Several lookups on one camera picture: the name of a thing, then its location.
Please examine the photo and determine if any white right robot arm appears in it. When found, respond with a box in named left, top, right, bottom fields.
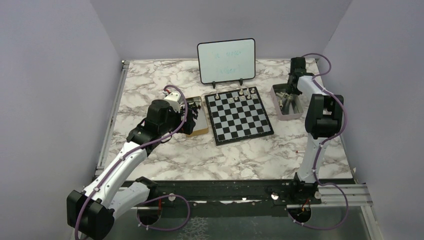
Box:
left=287, top=72, right=344, bottom=204

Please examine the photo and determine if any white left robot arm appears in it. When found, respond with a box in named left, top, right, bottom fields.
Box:
left=66, top=99, right=200, bottom=240

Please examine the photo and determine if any pile of white chess pieces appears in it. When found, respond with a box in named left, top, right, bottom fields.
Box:
left=277, top=92, right=293, bottom=112

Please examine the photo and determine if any pile of black chess pieces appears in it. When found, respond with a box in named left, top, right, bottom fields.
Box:
left=187, top=102, right=201, bottom=120

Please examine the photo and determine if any gold tin tray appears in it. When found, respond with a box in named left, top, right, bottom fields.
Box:
left=186, top=96, right=209, bottom=137

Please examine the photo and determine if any pink tin tray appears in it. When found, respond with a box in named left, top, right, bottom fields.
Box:
left=270, top=83, right=304, bottom=121

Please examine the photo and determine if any black silver chessboard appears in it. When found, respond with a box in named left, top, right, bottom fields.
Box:
left=204, top=86, right=274, bottom=146

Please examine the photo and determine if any small whiteboard on stand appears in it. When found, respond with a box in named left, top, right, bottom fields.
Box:
left=196, top=38, right=256, bottom=87

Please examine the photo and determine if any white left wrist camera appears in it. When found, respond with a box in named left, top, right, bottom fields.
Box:
left=164, top=91, right=184, bottom=113

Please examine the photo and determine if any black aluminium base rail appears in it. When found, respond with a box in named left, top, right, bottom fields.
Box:
left=79, top=178, right=374, bottom=220

